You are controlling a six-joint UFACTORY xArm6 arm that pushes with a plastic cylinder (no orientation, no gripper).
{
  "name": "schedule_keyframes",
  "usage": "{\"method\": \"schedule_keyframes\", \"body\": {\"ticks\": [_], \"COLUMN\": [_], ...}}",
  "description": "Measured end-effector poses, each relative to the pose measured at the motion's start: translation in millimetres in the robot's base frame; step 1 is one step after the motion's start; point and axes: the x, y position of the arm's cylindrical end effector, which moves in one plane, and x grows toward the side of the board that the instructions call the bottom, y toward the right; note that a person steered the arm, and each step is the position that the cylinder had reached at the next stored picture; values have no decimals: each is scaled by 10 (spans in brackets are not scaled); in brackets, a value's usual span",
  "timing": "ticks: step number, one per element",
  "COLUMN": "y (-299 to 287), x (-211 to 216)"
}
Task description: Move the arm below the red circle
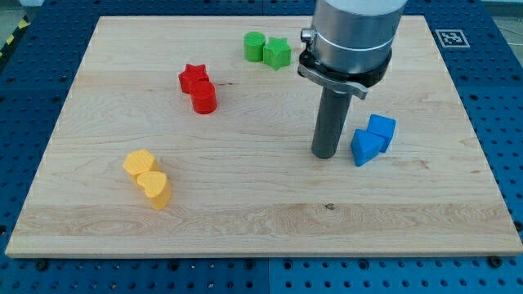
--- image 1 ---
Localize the green cylinder block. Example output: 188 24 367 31
243 31 266 62

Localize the yellow hexagon block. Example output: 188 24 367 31
123 149 160 184

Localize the light wooden board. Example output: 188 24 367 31
6 16 522 259

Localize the white fiducial marker tag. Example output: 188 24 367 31
436 29 470 48

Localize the red star block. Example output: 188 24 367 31
178 64 209 94

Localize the black and yellow hazard tape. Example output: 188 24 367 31
1 15 31 62

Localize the red cylinder block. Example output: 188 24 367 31
190 81 217 114

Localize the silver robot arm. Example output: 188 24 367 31
297 0 406 100

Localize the blue triangle block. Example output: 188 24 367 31
351 129 385 167

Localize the yellow heart block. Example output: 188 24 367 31
137 171 172 211

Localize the blue cube block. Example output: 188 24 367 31
367 114 396 153

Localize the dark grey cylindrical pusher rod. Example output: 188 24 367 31
311 87 351 159

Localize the green star block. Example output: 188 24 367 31
263 37 292 70

